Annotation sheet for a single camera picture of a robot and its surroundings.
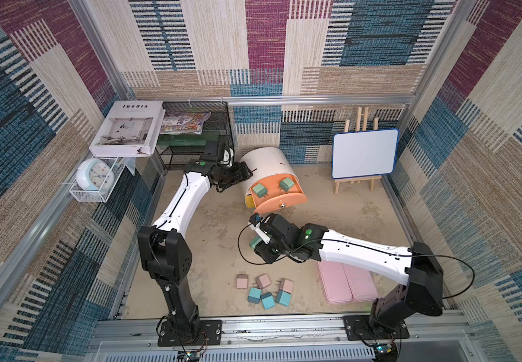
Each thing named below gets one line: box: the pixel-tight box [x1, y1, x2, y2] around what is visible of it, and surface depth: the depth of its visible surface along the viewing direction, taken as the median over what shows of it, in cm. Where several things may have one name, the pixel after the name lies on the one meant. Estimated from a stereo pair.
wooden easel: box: [333, 106, 383, 195], surface depth 100 cm
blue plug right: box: [275, 289, 292, 307], surface depth 81 cm
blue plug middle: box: [261, 292, 277, 310], surface depth 80 cm
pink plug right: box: [279, 277, 295, 295], surface depth 83 cm
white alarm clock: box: [75, 157, 115, 192], surface depth 66 cm
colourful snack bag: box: [159, 111, 212, 135], surface depth 85 cm
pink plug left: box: [235, 273, 249, 290], surface depth 84 cm
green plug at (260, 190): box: [252, 182, 268, 199], surface depth 88 cm
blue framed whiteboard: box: [331, 128, 400, 179], surface depth 103 cm
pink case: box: [316, 260, 378, 304], surface depth 81 cm
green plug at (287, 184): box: [279, 177, 295, 192], surface depth 90 cm
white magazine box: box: [89, 100, 166, 158], surface depth 76 cm
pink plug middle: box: [255, 273, 272, 289], surface depth 85 cm
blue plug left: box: [247, 286, 262, 304], surface depth 81 cm
